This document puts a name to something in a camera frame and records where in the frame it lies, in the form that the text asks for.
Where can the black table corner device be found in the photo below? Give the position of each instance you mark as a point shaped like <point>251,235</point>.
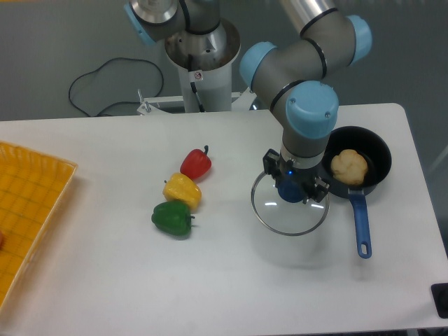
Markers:
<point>440,298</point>

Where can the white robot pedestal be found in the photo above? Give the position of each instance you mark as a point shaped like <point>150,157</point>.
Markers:
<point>204,65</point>

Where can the glass pot lid blue knob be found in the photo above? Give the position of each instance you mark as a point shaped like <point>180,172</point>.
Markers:
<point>292,219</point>

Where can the black pot blue handle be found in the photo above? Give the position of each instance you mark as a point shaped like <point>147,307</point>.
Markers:
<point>378,156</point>

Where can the green bell pepper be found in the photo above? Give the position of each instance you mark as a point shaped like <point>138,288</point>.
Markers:
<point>173,218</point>

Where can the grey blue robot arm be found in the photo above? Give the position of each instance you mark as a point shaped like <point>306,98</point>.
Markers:
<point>288,81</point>

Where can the beige bread roll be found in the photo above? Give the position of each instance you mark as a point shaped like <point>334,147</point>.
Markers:
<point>349,167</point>

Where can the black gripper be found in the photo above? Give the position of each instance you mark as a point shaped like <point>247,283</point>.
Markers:
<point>300,170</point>

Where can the yellow bell pepper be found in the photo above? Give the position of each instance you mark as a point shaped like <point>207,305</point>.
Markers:
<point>182,188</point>

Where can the red bell pepper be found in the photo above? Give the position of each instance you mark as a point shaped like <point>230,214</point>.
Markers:
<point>196,164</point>

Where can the yellow woven basket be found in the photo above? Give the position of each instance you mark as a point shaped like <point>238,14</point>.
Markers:
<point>32,186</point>

